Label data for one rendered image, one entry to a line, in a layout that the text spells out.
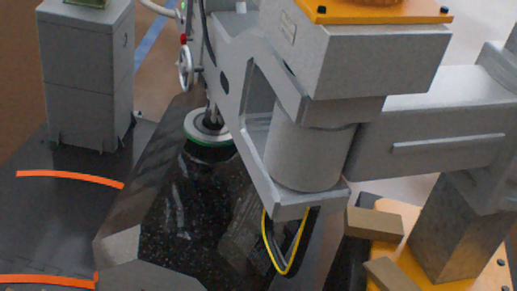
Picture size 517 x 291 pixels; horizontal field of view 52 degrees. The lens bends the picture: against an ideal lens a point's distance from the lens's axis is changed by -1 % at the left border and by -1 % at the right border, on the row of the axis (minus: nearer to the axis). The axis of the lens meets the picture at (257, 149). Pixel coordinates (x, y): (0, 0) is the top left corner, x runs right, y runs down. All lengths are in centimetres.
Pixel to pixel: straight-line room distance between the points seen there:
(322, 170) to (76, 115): 216
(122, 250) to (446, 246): 101
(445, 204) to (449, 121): 51
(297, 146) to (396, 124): 22
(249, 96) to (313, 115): 33
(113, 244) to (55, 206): 121
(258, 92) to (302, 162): 27
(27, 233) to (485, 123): 218
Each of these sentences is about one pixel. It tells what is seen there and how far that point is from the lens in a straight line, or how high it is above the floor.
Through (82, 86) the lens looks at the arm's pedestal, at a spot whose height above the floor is 45.
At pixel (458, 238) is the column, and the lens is 173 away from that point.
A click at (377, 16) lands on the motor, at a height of 176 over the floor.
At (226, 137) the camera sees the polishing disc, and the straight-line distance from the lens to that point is 193.
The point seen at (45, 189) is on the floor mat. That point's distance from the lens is 304.
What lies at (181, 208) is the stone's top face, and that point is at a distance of 173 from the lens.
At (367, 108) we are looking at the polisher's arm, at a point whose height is 153.
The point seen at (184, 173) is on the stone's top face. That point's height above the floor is 87.
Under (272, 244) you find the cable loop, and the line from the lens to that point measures 153.
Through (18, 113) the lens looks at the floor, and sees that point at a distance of 361.
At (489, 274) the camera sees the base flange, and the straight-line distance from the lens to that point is 202.
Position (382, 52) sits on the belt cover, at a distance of 94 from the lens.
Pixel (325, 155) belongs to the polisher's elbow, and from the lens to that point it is 115.
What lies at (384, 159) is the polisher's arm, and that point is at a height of 138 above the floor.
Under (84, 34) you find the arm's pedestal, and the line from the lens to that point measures 285.
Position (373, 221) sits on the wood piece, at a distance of 190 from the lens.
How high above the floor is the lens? 211
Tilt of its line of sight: 39 degrees down
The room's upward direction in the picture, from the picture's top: 11 degrees clockwise
